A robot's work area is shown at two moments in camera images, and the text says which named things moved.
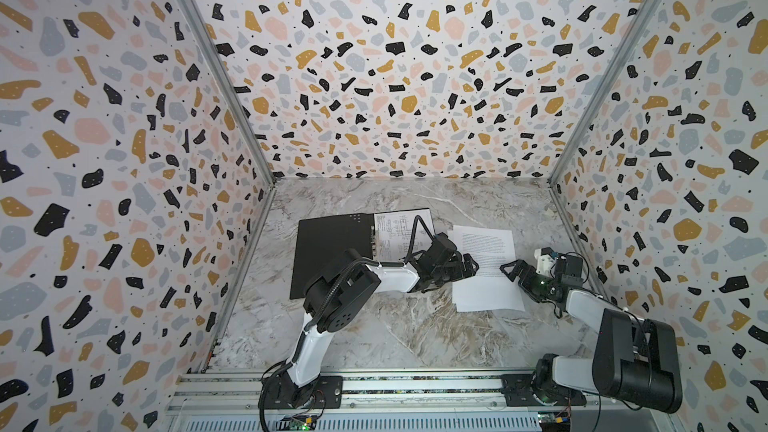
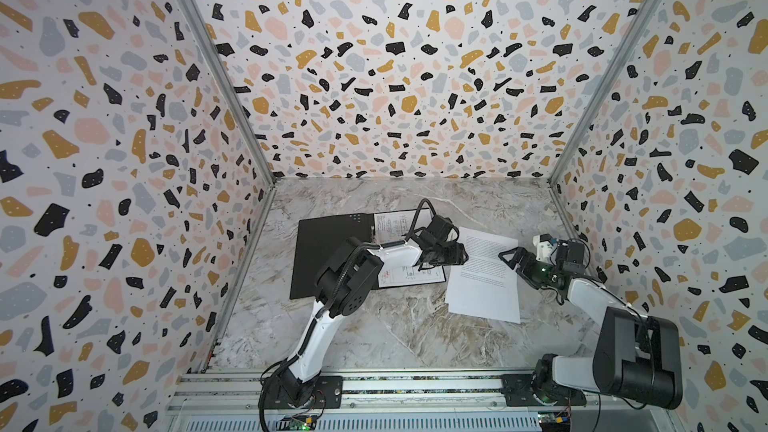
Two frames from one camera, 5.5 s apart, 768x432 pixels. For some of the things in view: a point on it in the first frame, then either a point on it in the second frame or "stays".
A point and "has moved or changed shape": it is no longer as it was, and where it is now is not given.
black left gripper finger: (471, 266) → (457, 249)
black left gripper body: (445, 275) → (438, 252)
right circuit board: (550, 422) stays
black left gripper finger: (465, 271) → (458, 258)
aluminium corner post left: (219, 60) stays
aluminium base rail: (230, 401) stays
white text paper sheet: (488, 289) has moved or changed shape
